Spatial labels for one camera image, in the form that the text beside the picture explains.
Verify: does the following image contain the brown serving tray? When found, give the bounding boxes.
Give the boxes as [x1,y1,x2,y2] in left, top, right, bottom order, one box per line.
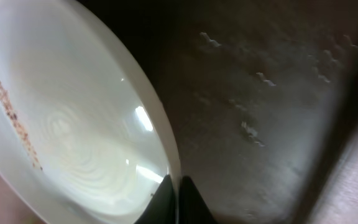
[83,1,358,223]

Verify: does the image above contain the white plate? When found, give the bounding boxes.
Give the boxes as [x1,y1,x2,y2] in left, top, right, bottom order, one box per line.
[0,1,181,224]

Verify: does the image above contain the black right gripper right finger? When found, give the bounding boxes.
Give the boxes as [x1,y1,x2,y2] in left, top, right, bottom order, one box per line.
[178,176,218,224]

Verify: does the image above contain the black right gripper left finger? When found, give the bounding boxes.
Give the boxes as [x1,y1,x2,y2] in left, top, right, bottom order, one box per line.
[134,175,177,224]

